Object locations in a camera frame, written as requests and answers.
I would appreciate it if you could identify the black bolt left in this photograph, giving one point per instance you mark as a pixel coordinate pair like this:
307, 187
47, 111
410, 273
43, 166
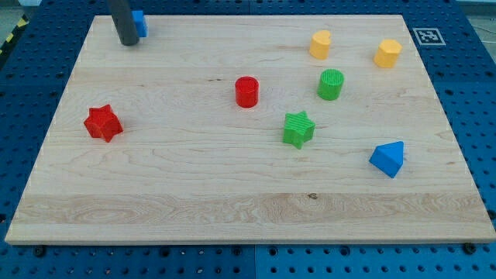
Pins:
39, 251

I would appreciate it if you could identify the yellow hexagon block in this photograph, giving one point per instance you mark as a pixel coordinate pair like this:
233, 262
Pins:
387, 53

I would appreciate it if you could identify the green cylinder block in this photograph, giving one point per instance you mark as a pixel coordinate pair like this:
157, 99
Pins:
330, 84

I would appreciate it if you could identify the red star block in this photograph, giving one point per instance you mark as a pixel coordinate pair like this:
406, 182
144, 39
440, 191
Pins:
103, 123

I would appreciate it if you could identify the red cylinder block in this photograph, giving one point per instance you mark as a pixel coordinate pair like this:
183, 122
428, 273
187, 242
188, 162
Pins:
247, 91

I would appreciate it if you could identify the black bolt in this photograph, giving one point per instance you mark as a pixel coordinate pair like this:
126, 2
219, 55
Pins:
469, 248
39, 251

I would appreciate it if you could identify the grey cylindrical robot arm tip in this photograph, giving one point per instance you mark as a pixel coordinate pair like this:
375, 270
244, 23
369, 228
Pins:
122, 17

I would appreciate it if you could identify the blue cube block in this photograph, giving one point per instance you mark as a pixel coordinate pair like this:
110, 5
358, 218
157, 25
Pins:
140, 23

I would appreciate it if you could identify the wooden board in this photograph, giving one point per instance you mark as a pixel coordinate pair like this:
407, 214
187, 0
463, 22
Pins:
193, 167

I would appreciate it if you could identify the black bolt right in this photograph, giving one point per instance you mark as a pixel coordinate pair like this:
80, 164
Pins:
469, 248

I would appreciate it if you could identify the yellow heart block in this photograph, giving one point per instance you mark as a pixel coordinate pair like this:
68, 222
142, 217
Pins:
320, 44

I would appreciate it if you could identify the green star block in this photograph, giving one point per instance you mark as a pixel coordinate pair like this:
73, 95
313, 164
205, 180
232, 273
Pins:
298, 129

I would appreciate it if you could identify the blue triangle block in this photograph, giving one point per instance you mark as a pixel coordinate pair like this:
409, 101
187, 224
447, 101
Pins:
388, 158

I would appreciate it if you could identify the white fiducial marker tag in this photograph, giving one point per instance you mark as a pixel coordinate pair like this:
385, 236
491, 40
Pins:
427, 36

